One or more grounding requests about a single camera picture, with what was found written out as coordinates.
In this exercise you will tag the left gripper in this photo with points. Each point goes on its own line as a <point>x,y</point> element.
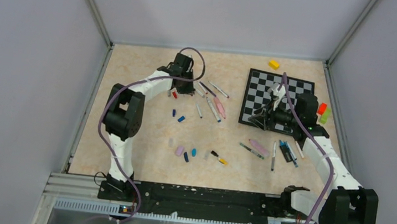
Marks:
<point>188,90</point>

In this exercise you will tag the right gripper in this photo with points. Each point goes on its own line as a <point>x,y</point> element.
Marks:
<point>260,120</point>

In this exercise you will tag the white pen grey cap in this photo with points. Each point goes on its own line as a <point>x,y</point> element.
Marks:
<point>200,93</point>

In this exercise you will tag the pink highlighter pen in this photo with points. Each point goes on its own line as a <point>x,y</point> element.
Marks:
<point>260,148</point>

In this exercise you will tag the white marker dark blue cap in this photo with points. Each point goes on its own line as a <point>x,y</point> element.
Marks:
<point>273,156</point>

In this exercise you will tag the green gel pen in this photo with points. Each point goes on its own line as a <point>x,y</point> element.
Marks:
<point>252,151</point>

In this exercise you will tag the black marker blue cap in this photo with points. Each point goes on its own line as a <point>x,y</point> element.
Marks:
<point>285,152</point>

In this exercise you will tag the yellow marker cap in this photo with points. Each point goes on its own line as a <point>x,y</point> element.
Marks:
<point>221,160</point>

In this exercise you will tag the light blue marker cap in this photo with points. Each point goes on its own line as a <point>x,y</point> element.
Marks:
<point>194,152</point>

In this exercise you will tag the pink highlighter cap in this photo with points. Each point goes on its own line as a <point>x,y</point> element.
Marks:
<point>179,151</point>

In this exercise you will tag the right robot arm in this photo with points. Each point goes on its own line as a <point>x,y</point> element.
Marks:
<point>343,199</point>

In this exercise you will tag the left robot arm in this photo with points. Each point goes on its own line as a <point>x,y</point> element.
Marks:
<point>123,114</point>

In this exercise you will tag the yellow block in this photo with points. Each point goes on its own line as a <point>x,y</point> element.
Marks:
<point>274,64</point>

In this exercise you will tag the green curved block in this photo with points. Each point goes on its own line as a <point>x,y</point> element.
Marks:
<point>325,116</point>

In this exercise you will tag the red block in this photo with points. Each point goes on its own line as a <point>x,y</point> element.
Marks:
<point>322,108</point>

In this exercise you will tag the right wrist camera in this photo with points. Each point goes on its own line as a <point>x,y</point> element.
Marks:
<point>277,92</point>

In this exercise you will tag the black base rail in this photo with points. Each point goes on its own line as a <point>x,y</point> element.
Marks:
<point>201,203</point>

